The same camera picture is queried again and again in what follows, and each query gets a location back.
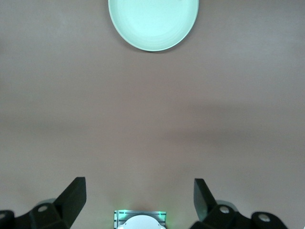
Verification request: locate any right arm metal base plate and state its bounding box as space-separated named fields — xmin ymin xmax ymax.
xmin=113 ymin=209 xmax=167 ymax=229

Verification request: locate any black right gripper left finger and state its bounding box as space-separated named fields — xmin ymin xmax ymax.
xmin=0 ymin=177 xmax=87 ymax=229

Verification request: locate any brown table cover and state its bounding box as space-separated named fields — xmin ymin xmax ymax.
xmin=0 ymin=0 xmax=305 ymax=229

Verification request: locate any light green round plate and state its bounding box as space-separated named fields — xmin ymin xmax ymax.
xmin=108 ymin=0 xmax=200 ymax=52

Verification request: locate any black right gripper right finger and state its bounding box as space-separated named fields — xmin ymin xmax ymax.
xmin=190 ymin=178 xmax=289 ymax=229

